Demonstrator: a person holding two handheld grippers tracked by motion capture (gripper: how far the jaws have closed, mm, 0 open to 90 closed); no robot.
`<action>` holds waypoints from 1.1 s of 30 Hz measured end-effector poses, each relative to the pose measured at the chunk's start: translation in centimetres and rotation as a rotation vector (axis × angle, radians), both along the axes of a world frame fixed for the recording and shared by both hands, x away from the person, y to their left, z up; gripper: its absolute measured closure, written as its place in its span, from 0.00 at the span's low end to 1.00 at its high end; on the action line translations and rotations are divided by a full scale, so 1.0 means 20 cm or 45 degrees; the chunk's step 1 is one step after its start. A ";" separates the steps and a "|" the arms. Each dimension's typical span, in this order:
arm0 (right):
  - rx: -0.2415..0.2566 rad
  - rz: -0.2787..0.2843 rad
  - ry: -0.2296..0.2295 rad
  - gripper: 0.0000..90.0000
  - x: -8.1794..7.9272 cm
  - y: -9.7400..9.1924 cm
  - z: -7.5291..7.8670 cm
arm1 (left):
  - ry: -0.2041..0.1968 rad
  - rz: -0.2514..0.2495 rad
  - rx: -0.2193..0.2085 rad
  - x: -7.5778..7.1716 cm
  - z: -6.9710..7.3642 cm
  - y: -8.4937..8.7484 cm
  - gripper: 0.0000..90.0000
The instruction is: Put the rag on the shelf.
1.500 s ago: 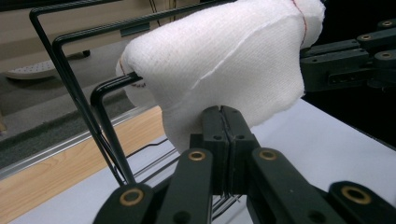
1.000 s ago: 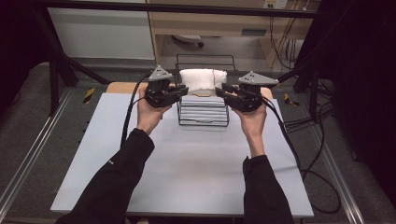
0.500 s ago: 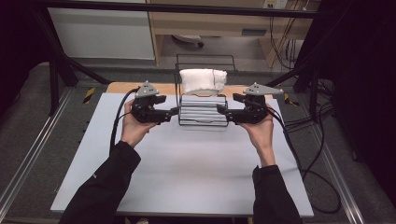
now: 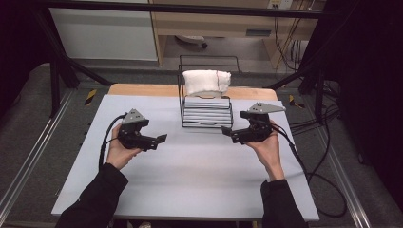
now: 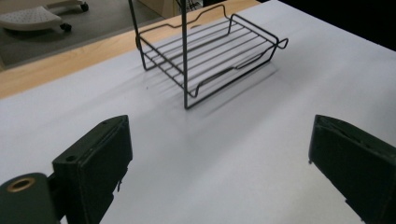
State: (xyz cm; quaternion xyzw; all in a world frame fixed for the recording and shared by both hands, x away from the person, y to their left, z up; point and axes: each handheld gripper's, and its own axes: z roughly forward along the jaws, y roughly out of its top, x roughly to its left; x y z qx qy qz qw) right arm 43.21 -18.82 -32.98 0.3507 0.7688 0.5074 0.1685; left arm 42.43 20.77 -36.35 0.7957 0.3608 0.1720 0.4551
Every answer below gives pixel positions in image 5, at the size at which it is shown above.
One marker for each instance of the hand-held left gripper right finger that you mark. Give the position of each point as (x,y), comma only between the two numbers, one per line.
(358,161)

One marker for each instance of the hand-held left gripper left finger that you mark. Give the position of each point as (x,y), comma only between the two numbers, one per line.
(93,161)

